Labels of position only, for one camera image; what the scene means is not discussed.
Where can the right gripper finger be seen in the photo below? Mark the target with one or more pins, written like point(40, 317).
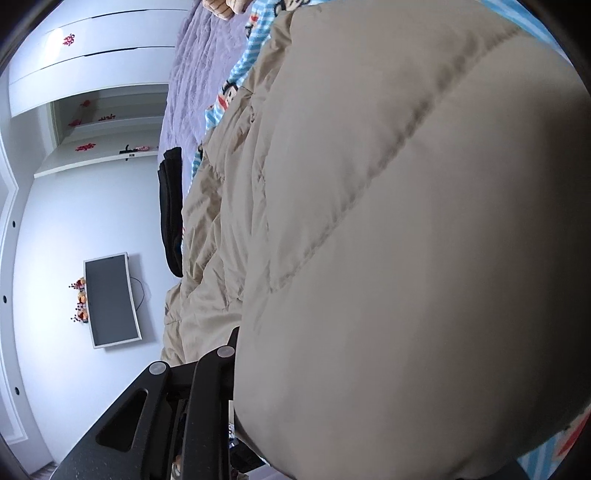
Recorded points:
point(166, 412)

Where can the beige puffer jacket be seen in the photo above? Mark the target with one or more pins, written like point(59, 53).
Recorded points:
point(392, 239)

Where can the black folded garment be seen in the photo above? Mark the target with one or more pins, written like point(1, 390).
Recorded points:
point(170, 204)

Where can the white wardrobe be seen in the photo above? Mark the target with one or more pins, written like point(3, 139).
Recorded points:
point(86, 85)

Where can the purple bed cover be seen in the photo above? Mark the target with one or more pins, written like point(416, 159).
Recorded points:
point(206, 50)

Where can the blue monkey print blanket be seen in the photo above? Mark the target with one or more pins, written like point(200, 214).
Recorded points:
point(231, 87)

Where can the striped beige garment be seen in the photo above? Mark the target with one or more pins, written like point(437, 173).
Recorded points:
point(226, 9)

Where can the wall mounted monitor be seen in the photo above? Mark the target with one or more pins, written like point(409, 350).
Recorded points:
point(111, 309)

